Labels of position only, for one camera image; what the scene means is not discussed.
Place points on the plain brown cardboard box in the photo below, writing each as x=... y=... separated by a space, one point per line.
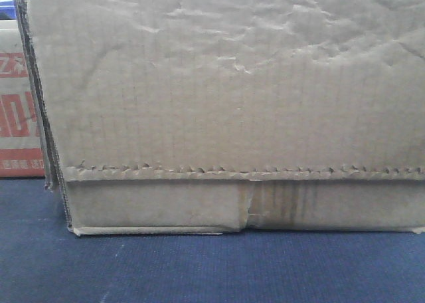
x=213 y=116

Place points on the red printed cardboard box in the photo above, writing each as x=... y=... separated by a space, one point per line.
x=21 y=154

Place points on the blue plastic bin upper left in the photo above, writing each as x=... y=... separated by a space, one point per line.
x=7 y=10

